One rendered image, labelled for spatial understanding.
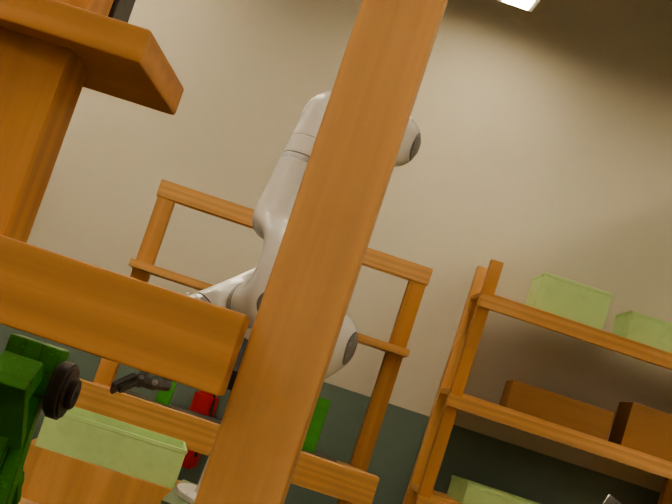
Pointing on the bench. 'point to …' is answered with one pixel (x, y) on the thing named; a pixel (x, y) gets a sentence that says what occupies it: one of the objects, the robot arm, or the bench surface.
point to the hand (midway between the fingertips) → (102, 361)
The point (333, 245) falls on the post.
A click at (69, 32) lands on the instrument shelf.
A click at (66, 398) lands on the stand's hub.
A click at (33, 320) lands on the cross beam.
